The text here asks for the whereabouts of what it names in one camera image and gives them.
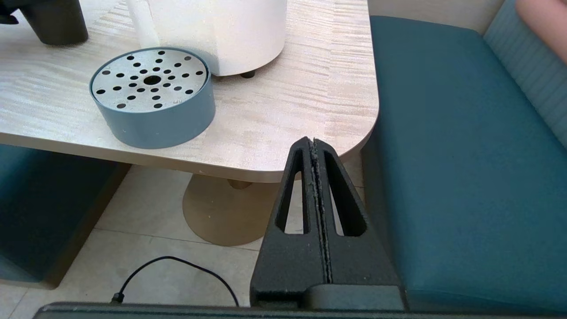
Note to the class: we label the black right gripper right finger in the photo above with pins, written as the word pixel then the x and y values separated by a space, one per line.
pixel 363 266

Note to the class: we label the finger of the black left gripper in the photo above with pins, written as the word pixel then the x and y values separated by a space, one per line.
pixel 8 19

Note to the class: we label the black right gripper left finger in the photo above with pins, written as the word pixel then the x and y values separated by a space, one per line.
pixel 288 266

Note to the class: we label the black tapered cup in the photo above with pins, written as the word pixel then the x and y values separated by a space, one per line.
pixel 55 22

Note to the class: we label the teal bench beside water dispenser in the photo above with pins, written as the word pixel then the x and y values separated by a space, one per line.
pixel 465 177

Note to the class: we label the large blue-grey perforated drip tray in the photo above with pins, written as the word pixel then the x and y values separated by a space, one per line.
pixel 159 126

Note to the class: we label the teal bench with snack packet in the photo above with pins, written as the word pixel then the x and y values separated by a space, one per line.
pixel 40 212

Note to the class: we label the large white water dispenser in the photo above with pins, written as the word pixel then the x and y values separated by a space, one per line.
pixel 230 35

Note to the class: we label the short pink bolster cushion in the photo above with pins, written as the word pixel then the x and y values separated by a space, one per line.
pixel 549 26

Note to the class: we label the tan table pedestal base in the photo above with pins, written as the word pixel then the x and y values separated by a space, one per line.
pixel 221 212

